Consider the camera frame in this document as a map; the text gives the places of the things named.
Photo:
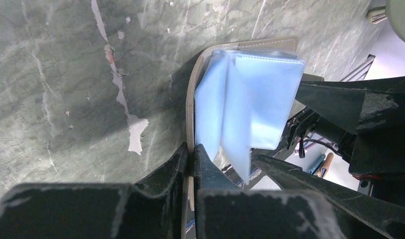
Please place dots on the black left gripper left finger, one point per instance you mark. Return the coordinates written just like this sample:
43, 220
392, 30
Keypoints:
151, 208

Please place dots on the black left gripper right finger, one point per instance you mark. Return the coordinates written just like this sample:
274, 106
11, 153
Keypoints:
225, 211

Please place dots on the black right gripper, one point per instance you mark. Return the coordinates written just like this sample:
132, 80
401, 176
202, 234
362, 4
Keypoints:
364, 122

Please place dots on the grey card holder wallet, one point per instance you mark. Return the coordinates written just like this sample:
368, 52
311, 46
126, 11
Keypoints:
240, 96

